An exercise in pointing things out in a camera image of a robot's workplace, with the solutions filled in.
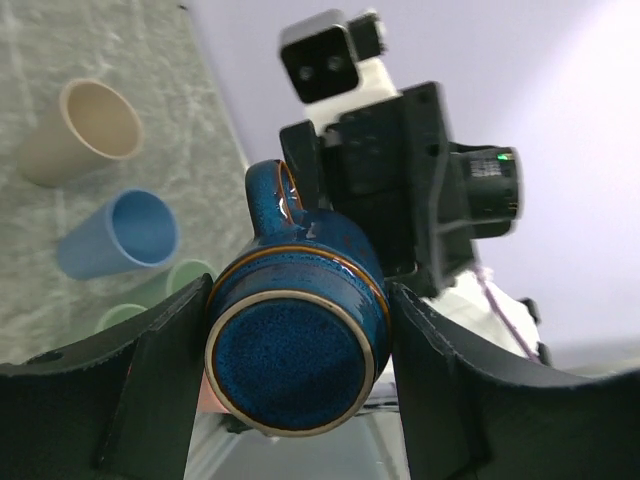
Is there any large green plastic cup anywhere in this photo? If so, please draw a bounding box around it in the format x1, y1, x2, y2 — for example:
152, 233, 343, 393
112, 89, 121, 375
165, 259, 216, 296

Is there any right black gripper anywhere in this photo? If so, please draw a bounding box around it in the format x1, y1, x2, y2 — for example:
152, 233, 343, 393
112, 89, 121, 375
279, 82, 473, 298

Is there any small green plastic cup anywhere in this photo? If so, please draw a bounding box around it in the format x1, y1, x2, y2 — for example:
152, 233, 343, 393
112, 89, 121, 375
94, 303, 147, 333

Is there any blue plastic cup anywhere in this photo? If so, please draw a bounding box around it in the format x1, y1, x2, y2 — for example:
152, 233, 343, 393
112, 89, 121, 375
56, 189, 180, 280

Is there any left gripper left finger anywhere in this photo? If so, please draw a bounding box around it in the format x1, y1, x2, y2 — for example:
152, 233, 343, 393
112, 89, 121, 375
1, 274, 212, 479

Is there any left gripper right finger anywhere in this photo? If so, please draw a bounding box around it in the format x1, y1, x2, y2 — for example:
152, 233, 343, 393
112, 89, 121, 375
390, 284, 639, 479

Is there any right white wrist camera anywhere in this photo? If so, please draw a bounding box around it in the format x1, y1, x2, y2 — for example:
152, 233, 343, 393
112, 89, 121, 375
279, 8, 398, 134

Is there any dark blue glazed mug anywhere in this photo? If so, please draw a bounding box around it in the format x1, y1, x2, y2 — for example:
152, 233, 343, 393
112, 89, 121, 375
204, 160, 391, 437

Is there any beige plastic cup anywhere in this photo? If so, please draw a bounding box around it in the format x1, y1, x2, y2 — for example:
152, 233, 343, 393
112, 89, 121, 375
16, 78, 144, 187

